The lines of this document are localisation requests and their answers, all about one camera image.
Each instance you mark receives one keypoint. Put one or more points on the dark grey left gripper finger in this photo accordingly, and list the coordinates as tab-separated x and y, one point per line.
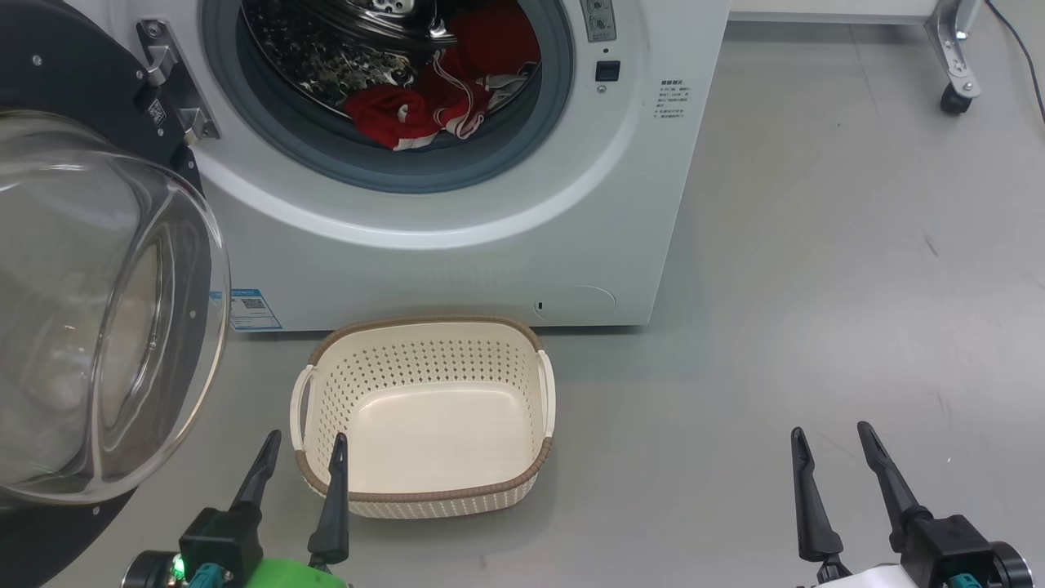
257	478
335	506

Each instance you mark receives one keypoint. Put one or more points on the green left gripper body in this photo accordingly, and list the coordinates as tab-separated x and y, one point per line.
294	576

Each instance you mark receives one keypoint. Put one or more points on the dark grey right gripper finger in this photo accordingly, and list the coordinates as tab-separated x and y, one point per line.
816	514
894	486

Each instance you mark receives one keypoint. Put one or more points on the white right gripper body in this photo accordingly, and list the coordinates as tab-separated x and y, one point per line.
865	578

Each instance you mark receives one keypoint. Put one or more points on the washing machine glass door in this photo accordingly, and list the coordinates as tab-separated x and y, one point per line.
82	327

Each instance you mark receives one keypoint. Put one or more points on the red and white garment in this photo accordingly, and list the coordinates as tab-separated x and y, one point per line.
392	114

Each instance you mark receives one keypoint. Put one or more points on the cream perforated laundry basket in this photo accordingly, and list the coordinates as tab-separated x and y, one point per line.
433	425

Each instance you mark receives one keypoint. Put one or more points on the white front-load washing machine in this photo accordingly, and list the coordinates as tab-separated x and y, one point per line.
490	261

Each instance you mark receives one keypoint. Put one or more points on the grey rubber door gasket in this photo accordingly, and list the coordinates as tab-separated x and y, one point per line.
326	151

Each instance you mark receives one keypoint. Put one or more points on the silver metal door hinge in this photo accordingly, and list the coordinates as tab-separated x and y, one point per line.
175	82

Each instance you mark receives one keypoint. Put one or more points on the blue energy label sticker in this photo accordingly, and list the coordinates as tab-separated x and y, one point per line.
255	309

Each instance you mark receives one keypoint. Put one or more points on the round filter cover flap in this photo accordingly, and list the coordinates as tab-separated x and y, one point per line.
575	304

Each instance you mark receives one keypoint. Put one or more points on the black caster wheel on leg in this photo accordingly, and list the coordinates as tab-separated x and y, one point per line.
955	100

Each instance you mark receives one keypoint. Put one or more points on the silver metal cart leg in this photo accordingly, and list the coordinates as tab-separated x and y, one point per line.
951	41

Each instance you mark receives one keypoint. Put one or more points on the white cabinet panel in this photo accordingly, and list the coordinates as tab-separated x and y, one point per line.
824	8

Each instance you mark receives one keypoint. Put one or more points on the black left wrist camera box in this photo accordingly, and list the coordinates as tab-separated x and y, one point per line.
216	543

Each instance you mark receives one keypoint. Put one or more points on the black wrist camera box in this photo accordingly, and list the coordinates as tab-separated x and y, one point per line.
947	547
216	543

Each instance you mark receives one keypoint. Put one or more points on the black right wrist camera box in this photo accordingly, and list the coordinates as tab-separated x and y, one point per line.
947	547

